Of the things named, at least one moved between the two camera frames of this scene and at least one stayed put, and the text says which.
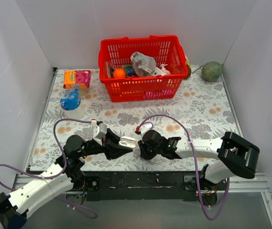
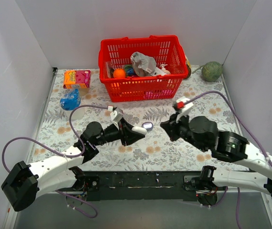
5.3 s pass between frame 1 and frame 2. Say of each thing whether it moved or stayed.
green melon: stayed
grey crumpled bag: stayed
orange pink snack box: stayed
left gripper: moved
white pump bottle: stayed
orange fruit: stayed
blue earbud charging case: stayed
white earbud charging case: moved
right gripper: moved
